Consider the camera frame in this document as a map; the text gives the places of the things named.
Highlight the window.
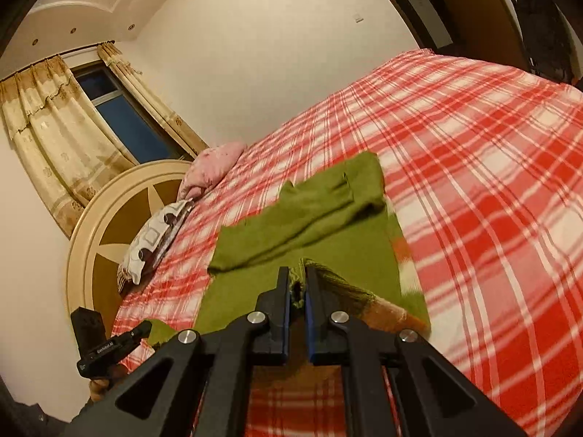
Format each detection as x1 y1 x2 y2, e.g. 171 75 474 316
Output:
73 61 187 165

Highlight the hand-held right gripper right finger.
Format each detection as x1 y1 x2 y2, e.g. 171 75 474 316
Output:
304 265 543 437

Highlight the pink pillow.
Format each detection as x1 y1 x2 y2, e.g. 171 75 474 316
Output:
177 141 248 201

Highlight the person's left hand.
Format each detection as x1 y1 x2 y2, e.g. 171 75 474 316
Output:
89 364 126 404

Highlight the person's left forearm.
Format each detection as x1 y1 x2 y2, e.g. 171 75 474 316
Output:
9 396 98 437

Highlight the white patterned pillow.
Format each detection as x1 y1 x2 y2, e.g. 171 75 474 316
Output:
119 199 194 285

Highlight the cream and brown headboard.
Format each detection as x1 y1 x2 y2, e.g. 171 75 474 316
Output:
65 160 194 328

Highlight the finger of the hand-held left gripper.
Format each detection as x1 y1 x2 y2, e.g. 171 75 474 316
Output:
116 320 154 351

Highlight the narrow beige curtain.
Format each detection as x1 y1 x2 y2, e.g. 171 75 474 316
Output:
98 42 210 155

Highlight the dark door frame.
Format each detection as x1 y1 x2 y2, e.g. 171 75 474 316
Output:
364 0 440 52

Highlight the red plaid bed sheet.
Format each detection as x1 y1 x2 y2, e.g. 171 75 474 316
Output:
111 48 583 437

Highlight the brown wooden door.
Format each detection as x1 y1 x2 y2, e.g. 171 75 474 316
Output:
423 0 524 70

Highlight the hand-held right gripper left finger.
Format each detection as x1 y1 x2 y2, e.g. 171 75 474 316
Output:
59 266 292 437

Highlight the wide beige curtain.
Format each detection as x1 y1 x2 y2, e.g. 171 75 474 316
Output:
0 55 137 238

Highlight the green knit sweater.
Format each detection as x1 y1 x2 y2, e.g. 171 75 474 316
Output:
148 151 431 347

